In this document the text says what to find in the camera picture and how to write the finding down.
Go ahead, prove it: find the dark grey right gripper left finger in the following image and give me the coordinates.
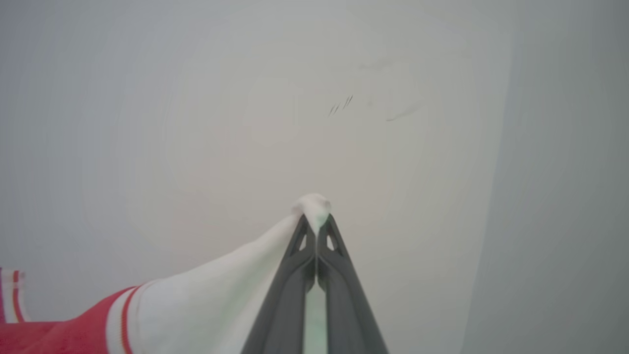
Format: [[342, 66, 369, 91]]
[[241, 215, 315, 354]]

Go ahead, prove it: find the red and white shirt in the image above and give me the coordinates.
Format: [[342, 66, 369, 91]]
[[0, 193, 332, 354]]

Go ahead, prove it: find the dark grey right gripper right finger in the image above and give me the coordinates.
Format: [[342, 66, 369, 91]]
[[317, 215, 389, 354]]

